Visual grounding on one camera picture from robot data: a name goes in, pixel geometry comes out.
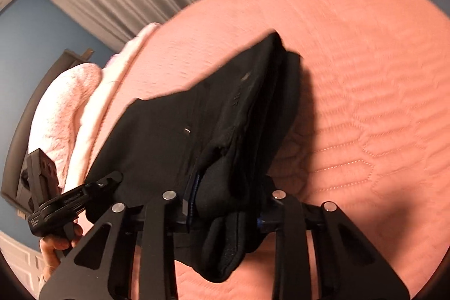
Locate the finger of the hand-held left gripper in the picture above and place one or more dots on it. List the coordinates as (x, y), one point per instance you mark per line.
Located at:
(105, 182)

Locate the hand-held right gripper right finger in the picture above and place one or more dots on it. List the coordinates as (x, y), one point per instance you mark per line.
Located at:
(288, 233)

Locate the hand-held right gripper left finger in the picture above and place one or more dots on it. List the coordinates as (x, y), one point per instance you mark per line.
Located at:
(154, 233)

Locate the black pants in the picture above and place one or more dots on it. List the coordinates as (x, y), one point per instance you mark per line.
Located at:
(211, 117)

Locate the person's left hand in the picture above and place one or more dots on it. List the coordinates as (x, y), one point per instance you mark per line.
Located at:
(52, 249)

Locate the grey-brown headboard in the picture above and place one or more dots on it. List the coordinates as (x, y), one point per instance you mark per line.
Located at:
(21, 145)

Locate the fluffy pink pillow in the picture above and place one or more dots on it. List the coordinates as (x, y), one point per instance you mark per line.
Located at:
(59, 110)

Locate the white panelled door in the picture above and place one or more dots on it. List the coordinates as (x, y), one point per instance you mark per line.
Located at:
(21, 261)

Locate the light pink blanket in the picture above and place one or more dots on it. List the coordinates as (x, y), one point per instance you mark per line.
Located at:
(105, 92)

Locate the salmon quilted bedspread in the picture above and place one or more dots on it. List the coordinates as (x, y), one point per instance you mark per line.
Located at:
(351, 57)

